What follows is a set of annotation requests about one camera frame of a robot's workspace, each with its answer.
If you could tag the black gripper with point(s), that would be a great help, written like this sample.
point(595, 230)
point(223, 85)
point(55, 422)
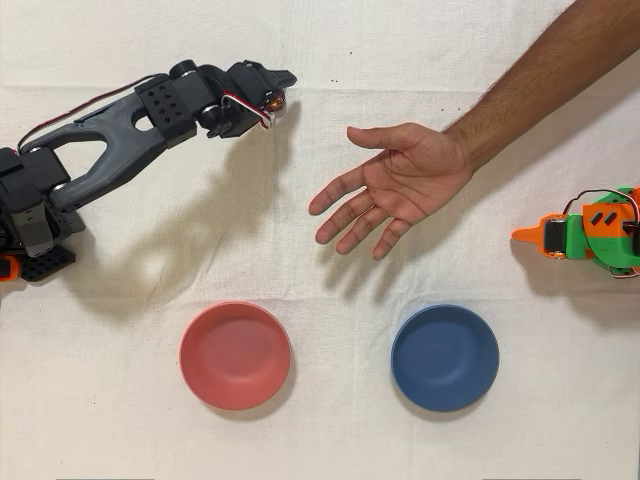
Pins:
point(261, 81)

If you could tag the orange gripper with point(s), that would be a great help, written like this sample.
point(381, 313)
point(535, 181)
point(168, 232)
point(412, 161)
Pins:
point(554, 237)

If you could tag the red candy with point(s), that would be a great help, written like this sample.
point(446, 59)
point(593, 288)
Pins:
point(279, 102)

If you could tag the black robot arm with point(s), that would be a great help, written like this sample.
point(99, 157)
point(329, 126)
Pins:
point(115, 150)

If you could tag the person's bare forearm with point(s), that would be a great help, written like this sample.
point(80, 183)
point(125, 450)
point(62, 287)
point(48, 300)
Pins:
point(540, 75)

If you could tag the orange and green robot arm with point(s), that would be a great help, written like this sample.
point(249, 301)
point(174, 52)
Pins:
point(610, 235)

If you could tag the person's bare hand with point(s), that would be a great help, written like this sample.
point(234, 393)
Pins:
point(410, 175)

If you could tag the blue plastic bowl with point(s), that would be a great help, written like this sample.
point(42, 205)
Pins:
point(445, 357)

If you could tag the pink plastic bowl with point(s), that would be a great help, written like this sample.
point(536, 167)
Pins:
point(235, 355)

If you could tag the white tablecloth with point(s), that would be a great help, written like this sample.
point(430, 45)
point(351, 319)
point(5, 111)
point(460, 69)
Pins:
point(320, 450)

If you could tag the orange table clamp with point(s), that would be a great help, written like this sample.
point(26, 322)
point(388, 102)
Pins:
point(7, 267)

